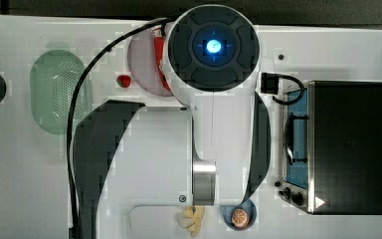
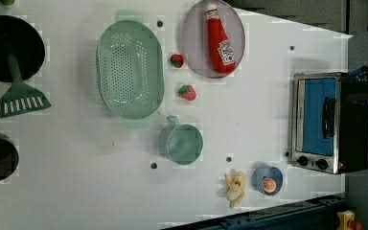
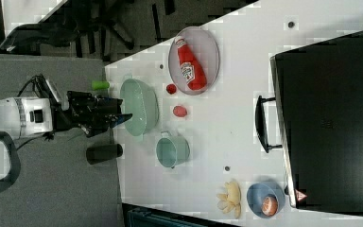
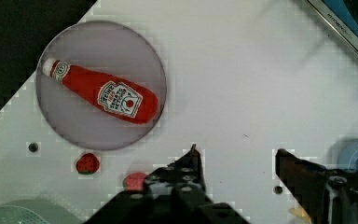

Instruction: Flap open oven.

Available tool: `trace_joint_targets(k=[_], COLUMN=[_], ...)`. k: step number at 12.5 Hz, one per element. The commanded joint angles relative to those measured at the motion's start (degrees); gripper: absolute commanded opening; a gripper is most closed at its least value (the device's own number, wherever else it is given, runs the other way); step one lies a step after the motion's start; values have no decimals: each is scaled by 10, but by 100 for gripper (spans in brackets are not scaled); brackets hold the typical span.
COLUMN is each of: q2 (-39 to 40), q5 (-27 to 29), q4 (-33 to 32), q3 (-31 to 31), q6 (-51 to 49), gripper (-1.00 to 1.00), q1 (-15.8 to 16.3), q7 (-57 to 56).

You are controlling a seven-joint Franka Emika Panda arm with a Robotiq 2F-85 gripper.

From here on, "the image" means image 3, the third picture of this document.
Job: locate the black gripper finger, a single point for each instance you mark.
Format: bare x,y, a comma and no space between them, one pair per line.
114,106
120,119

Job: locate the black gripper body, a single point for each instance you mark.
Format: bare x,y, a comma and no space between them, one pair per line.
85,111

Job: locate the black oven door handle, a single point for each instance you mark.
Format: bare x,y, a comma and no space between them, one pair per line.
261,124

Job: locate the black toaster oven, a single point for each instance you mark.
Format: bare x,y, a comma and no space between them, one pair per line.
319,98

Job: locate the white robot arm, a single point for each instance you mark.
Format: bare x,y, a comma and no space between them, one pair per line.
31,117

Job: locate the large mint green bowl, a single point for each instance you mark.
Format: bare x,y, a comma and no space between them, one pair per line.
140,101

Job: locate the green cylinder peg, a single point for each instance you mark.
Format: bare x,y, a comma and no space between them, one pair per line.
100,85

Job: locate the small red ball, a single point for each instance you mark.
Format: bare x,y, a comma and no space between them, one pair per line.
171,89

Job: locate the mint green mug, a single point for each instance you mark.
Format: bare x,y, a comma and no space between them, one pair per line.
172,150

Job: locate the red strawberry toy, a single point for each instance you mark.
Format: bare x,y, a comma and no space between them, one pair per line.
180,111

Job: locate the red ketchup bottle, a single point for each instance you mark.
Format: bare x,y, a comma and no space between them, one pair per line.
191,69

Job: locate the black office chair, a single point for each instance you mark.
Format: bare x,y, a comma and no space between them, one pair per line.
60,22

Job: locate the grey oval plate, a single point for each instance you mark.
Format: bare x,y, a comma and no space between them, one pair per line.
204,47

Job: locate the yellow banana bunch toy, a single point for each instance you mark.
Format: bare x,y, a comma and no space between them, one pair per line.
230,200

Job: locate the blue bowl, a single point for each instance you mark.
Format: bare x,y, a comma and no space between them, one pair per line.
259,193

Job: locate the orange fruit toy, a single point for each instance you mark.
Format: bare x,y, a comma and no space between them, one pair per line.
269,206

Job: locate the black cylinder post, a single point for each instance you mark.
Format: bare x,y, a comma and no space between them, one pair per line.
99,154

